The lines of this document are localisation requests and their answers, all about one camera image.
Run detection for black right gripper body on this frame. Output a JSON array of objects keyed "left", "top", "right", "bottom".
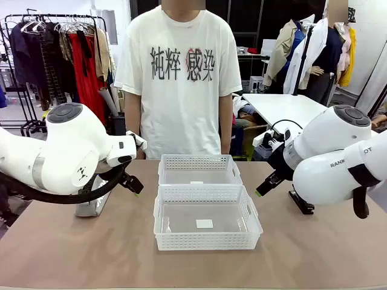
[{"left": 268, "top": 143, "right": 293, "bottom": 179}]

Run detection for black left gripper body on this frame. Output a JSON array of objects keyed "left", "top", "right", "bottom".
[{"left": 101, "top": 163, "right": 129, "bottom": 182}]

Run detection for black stapler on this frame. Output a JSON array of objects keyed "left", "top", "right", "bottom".
[{"left": 288, "top": 189, "right": 316, "bottom": 215}]

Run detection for person's left forearm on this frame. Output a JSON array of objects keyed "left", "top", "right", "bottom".
[{"left": 219, "top": 93, "right": 234, "bottom": 155}]

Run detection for person's right forearm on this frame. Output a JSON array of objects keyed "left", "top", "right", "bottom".
[{"left": 124, "top": 89, "right": 146, "bottom": 160}]

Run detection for cardboard box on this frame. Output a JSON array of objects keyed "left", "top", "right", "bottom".
[{"left": 243, "top": 123, "right": 269, "bottom": 158}]

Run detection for navy blue bag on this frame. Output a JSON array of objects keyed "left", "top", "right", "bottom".
[{"left": 231, "top": 125, "right": 245, "bottom": 157}]

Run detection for black storage bin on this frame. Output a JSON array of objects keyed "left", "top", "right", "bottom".
[{"left": 105, "top": 111, "right": 127, "bottom": 137}]

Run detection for white side table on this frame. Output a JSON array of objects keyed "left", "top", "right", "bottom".
[{"left": 241, "top": 92, "right": 330, "bottom": 131}]

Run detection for patterned fabric pile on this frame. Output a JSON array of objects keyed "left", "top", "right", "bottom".
[{"left": 232, "top": 102, "right": 261, "bottom": 127}]

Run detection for white perforated plastic basket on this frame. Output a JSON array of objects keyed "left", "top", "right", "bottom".
[
  {"left": 157, "top": 153, "right": 244, "bottom": 187},
  {"left": 153, "top": 184, "right": 264, "bottom": 251}
]

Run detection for grey paper roll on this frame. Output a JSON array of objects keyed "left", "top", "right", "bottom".
[{"left": 99, "top": 86, "right": 120, "bottom": 117}]

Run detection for cream paper roll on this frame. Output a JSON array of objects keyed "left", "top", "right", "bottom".
[{"left": 110, "top": 83, "right": 125, "bottom": 114}]

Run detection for small white device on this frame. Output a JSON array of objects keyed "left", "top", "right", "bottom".
[{"left": 249, "top": 75, "right": 267, "bottom": 94}]

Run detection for red dress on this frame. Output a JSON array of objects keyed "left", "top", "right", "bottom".
[{"left": 70, "top": 32, "right": 105, "bottom": 126}]

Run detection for black clothes rack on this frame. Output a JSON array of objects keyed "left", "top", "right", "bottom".
[{"left": 0, "top": 13, "right": 109, "bottom": 137}]

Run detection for black tripod pole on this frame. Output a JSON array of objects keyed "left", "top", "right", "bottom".
[{"left": 293, "top": 22, "right": 316, "bottom": 97}]

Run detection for seated person's bare leg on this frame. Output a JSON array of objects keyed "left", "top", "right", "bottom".
[{"left": 371, "top": 111, "right": 387, "bottom": 131}]

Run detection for black plaid garment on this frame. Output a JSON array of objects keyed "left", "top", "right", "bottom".
[{"left": 39, "top": 28, "right": 73, "bottom": 106}]

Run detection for beige garment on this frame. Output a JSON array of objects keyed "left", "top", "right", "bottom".
[{"left": 94, "top": 28, "right": 117, "bottom": 83}]

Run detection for bystander's legs in black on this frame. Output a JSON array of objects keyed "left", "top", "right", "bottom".
[{"left": 0, "top": 178, "right": 19, "bottom": 227}]

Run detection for mannequin in white coat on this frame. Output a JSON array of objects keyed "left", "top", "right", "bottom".
[{"left": 285, "top": 16, "right": 341, "bottom": 106}]

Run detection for yellow garment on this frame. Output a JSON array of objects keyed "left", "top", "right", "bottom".
[{"left": 337, "top": 27, "right": 358, "bottom": 87}]

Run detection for black scarf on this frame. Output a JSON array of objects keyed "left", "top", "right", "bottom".
[{"left": 77, "top": 30, "right": 93, "bottom": 78}]

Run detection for grey storage box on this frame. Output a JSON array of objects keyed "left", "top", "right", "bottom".
[{"left": 0, "top": 68, "right": 18, "bottom": 91}]

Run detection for dark navy garment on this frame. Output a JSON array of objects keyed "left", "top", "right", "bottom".
[{"left": 8, "top": 22, "right": 42, "bottom": 88}]

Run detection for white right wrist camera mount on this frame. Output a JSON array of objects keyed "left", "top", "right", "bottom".
[{"left": 253, "top": 128, "right": 291, "bottom": 149}]

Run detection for black camera cable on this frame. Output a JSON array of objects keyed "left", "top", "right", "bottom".
[{"left": 270, "top": 120, "right": 305, "bottom": 137}]

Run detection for grey wall panel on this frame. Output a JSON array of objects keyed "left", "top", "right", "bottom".
[{"left": 92, "top": 8, "right": 119, "bottom": 46}]

